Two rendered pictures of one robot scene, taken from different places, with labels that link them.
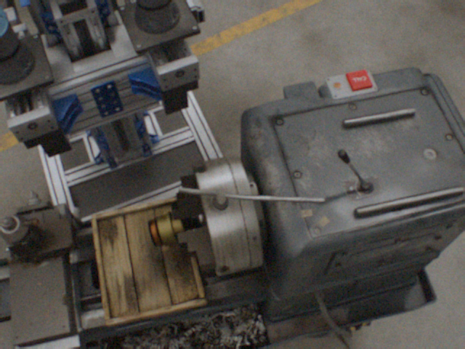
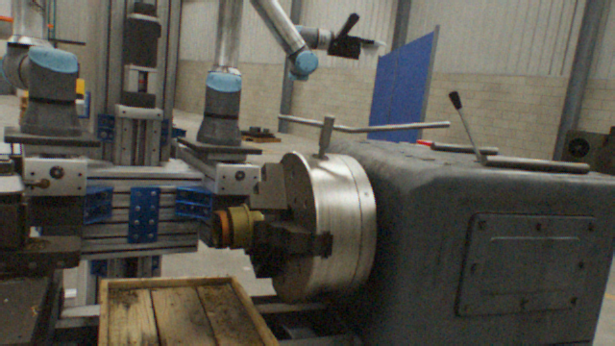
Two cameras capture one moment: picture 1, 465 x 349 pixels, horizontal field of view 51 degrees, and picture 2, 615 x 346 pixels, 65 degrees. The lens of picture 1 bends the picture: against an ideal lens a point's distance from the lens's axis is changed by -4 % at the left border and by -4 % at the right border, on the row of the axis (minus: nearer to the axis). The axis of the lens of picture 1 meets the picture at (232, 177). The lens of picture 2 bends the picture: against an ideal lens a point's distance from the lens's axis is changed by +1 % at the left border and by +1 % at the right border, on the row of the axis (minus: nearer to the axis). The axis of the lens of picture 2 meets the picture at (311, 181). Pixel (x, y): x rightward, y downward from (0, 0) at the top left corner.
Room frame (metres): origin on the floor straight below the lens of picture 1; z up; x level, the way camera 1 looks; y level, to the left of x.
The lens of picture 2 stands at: (-0.41, 0.24, 1.35)
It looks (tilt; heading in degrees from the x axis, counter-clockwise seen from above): 10 degrees down; 348
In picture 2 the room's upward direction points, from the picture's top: 7 degrees clockwise
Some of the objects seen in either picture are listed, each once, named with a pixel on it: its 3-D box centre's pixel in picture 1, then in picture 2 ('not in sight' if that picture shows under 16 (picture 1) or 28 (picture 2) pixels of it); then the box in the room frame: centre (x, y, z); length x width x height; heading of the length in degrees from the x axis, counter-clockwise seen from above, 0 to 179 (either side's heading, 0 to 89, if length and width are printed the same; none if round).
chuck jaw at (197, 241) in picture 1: (202, 251); (290, 236); (0.45, 0.09, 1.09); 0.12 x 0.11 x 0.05; 12
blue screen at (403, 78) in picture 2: not in sight; (389, 118); (7.04, -2.47, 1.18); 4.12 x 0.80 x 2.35; 171
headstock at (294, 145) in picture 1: (355, 181); (453, 233); (0.66, -0.36, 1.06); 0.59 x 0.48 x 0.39; 102
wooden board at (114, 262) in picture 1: (146, 259); (182, 320); (0.50, 0.27, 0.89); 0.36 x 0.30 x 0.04; 12
